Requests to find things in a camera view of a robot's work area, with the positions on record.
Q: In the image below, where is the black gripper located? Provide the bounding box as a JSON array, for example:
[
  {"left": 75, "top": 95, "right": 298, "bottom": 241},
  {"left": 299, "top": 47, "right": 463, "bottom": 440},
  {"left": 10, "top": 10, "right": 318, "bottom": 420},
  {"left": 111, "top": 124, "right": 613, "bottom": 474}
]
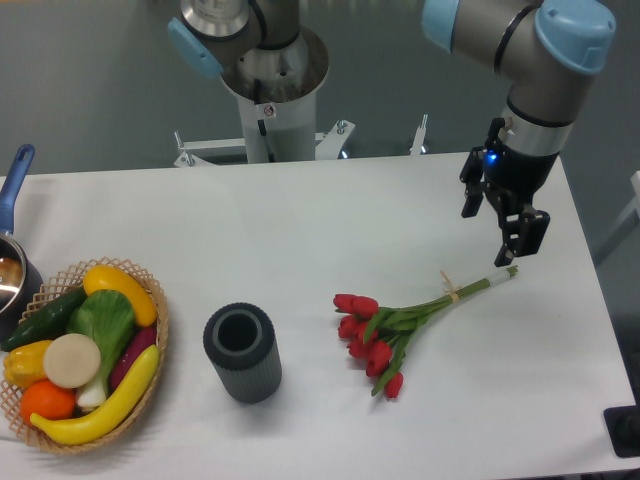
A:
[{"left": 460, "top": 117, "right": 559, "bottom": 267}]

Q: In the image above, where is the red tulip bouquet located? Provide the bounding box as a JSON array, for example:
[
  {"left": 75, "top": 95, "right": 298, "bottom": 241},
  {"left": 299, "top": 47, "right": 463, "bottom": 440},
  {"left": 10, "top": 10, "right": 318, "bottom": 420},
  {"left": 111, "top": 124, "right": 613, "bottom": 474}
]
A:
[{"left": 333, "top": 266, "right": 519, "bottom": 400}]

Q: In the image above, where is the silver blue-capped robot arm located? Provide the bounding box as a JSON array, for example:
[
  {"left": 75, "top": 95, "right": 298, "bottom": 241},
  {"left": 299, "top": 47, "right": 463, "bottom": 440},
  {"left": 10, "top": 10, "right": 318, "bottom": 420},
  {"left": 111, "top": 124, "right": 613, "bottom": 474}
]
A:
[{"left": 167, "top": 1, "right": 616, "bottom": 267}]

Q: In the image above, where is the black device table corner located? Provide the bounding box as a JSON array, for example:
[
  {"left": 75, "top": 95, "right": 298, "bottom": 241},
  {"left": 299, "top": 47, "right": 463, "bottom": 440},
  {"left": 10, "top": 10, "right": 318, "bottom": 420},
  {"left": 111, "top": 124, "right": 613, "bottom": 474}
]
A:
[{"left": 603, "top": 405, "right": 639, "bottom": 458}]

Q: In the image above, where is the dark grey ribbed vase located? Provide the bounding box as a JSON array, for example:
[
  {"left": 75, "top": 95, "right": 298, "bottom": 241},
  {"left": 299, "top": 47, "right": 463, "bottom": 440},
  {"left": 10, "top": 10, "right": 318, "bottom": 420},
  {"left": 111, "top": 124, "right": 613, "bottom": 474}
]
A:
[{"left": 203, "top": 302, "right": 282, "bottom": 404}]

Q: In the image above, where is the purple eggplant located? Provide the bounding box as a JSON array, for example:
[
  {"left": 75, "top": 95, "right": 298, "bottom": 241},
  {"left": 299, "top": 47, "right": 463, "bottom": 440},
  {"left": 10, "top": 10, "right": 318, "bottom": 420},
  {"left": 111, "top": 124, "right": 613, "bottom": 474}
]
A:
[{"left": 109, "top": 325, "right": 157, "bottom": 392}]

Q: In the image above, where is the green bok choy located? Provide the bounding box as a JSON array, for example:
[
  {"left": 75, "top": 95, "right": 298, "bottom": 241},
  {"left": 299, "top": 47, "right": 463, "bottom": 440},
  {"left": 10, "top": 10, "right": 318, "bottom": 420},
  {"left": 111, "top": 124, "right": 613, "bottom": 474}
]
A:
[{"left": 66, "top": 290, "right": 135, "bottom": 413}]

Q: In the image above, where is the woven wicker basket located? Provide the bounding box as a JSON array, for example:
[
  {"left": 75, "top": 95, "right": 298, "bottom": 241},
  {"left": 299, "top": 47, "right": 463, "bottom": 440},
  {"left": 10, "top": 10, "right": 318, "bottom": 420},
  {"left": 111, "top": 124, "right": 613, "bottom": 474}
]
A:
[{"left": 1, "top": 258, "right": 168, "bottom": 454}]

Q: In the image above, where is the beige round disc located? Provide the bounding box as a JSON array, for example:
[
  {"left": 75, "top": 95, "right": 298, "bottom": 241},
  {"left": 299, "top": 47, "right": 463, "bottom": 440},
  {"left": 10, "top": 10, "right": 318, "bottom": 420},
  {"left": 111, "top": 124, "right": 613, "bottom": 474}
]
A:
[{"left": 43, "top": 333, "right": 101, "bottom": 389}]

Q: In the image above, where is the green cucumber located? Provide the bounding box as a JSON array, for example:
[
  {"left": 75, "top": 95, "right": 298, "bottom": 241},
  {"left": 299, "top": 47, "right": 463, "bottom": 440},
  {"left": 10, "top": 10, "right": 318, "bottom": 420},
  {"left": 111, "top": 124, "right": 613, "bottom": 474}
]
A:
[{"left": 1, "top": 287, "right": 87, "bottom": 352}]

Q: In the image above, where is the long yellow banana squash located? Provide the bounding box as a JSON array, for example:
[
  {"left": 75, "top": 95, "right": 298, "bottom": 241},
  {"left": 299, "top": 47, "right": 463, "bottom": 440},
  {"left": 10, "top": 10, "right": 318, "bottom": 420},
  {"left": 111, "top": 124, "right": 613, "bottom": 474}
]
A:
[{"left": 30, "top": 345, "right": 160, "bottom": 446}]

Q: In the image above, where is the orange fruit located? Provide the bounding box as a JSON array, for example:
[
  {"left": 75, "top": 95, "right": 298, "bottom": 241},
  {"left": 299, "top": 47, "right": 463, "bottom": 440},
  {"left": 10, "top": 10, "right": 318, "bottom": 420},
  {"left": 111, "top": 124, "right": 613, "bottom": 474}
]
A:
[{"left": 20, "top": 380, "right": 75, "bottom": 426}]

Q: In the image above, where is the yellow bell pepper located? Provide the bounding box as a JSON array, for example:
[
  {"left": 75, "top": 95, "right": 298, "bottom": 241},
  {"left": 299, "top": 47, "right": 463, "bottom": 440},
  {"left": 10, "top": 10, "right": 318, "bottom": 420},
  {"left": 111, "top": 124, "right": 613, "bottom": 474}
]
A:
[{"left": 3, "top": 340, "right": 53, "bottom": 390}]

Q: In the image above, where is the white frame at right edge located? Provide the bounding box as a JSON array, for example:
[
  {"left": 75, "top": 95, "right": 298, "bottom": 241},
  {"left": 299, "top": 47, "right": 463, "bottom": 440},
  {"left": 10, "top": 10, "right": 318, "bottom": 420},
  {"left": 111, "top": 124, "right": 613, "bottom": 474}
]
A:
[{"left": 589, "top": 170, "right": 640, "bottom": 267}]

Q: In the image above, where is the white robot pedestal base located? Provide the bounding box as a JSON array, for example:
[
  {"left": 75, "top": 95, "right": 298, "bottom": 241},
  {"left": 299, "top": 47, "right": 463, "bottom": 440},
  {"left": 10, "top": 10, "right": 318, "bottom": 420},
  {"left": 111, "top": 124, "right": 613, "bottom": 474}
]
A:
[{"left": 172, "top": 24, "right": 430, "bottom": 168}]

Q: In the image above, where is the blue-handled saucepan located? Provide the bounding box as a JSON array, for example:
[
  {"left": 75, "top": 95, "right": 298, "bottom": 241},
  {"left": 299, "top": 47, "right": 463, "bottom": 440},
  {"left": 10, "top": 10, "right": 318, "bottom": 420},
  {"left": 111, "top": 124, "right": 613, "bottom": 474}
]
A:
[{"left": 1, "top": 144, "right": 42, "bottom": 340}]

